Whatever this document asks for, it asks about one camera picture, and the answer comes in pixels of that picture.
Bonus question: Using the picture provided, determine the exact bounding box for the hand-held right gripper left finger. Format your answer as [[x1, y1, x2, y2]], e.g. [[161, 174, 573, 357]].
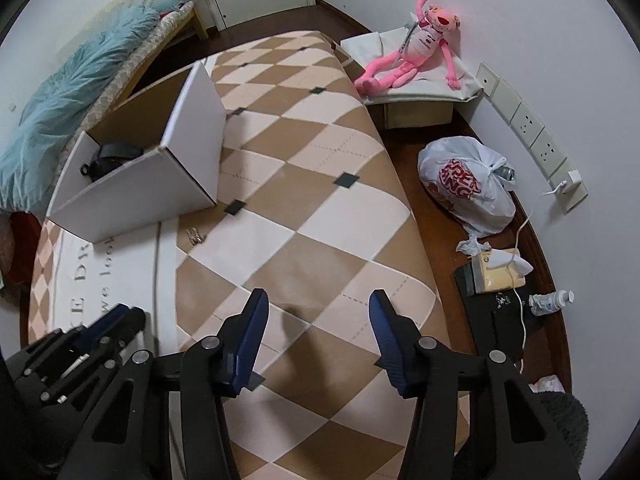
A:
[[60, 288, 270, 480]]

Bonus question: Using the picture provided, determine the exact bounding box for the pink plush toy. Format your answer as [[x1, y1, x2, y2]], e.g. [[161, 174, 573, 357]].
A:
[[354, 0, 463, 96]]

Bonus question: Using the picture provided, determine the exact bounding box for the yellow tissue pack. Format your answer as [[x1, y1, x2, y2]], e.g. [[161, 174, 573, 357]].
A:
[[470, 247, 533, 295]]

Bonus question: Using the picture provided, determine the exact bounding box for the brown cardboard box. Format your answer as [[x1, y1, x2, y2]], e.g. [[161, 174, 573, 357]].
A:
[[382, 100, 456, 130]]

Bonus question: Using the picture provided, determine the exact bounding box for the crumpled white tissue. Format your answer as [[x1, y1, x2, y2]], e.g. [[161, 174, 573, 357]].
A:
[[456, 232, 493, 256]]

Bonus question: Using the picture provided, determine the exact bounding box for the checkered tablecloth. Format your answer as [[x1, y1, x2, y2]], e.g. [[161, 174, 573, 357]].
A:
[[27, 30, 471, 480]]

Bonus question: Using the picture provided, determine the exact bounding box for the small plastic bottle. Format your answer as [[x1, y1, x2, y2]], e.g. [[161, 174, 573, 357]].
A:
[[529, 290, 575, 317]]

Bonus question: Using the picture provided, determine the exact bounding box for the white cable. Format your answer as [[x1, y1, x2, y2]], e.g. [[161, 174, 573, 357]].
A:
[[510, 182, 566, 368]]

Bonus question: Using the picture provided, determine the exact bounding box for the white cloth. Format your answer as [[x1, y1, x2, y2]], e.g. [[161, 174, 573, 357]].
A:
[[527, 374, 566, 395]]

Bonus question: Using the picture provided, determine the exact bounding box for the dark fuzzy clothing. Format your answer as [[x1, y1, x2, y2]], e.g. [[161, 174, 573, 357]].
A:
[[535, 391, 590, 471]]

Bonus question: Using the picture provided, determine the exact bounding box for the black bag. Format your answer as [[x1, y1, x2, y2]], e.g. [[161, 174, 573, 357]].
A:
[[454, 262, 551, 361]]

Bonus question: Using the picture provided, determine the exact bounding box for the black smart band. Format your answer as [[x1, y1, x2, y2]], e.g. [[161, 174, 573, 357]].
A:
[[92, 142, 146, 178]]

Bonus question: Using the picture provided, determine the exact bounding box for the teal blanket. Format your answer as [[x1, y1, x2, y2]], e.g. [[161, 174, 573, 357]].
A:
[[0, 0, 198, 211]]

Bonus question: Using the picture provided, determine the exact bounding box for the white cushion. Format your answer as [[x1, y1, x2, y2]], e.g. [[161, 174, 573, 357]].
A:
[[340, 25, 485, 107]]

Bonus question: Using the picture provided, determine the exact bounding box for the white charger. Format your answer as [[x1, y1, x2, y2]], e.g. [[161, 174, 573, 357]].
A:
[[556, 171, 582, 195]]

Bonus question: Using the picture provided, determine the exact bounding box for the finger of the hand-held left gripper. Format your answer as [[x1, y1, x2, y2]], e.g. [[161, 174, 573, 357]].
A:
[[55, 308, 147, 386], [30, 304, 132, 356]]

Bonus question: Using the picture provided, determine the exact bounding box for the white plastic bag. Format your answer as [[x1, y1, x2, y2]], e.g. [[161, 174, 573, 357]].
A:
[[417, 135, 517, 237]]

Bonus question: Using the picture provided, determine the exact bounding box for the bed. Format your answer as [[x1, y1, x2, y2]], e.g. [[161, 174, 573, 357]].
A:
[[0, 0, 208, 261]]

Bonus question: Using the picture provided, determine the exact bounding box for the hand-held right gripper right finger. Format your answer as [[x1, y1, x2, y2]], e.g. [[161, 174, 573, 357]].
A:
[[369, 290, 581, 480]]

